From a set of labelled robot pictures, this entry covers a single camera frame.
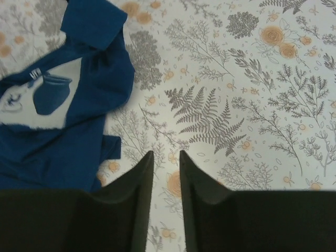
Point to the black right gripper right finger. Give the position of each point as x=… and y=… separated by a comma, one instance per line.
x=219, y=219

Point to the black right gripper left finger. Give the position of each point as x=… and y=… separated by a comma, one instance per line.
x=114, y=218

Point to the blue printed t-shirt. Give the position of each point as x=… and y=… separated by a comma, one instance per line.
x=53, y=112

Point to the floral patterned tablecloth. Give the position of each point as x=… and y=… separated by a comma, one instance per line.
x=245, y=88

